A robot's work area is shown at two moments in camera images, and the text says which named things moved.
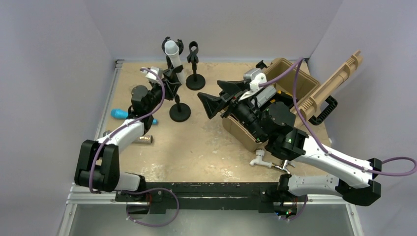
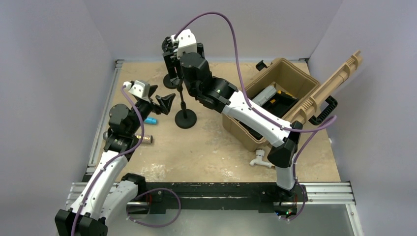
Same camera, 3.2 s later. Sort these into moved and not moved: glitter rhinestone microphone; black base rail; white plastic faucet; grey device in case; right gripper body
Moved: right gripper body
Not moved: white plastic faucet; glitter rhinestone microphone; black base rail; grey device in case
